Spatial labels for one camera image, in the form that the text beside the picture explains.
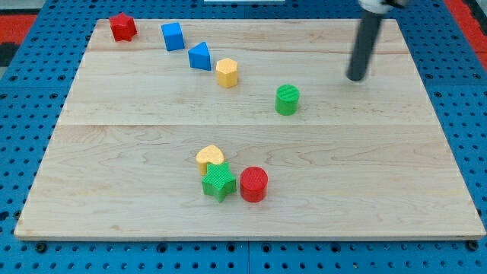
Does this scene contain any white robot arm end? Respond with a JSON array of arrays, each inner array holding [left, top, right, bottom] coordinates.
[[358, 0, 410, 14]]

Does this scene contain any yellow heart block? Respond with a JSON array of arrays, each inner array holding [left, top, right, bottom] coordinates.
[[196, 145, 225, 176]]

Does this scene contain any red cylinder block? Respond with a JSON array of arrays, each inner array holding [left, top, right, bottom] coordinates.
[[240, 166, 269, 202]]

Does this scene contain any light wooden board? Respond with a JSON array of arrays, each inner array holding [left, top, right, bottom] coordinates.
[[14, 19, 485, 241]]

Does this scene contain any green star block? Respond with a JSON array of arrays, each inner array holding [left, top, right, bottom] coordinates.
[[202, 162, 237, 202]]

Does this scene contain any green cylinder block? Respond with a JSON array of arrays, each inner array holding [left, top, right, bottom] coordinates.
[[275, 84, 300, 116]]

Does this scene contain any yellow hexagon block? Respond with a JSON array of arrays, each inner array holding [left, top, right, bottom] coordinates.
[[216, 58, 238, 88]]

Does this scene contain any blue triangle block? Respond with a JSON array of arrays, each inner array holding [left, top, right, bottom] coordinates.
[[188, 41, 212, 71]]

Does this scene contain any blue cube block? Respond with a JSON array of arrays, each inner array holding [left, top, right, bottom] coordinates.
[[161, 22, 185, 51]]

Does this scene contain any red star block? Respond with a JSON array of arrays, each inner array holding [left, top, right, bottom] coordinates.
[[109, 12, 138, 42]]

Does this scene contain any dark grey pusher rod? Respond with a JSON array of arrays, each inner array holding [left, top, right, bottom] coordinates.
[[346, 10, 384, 81]]

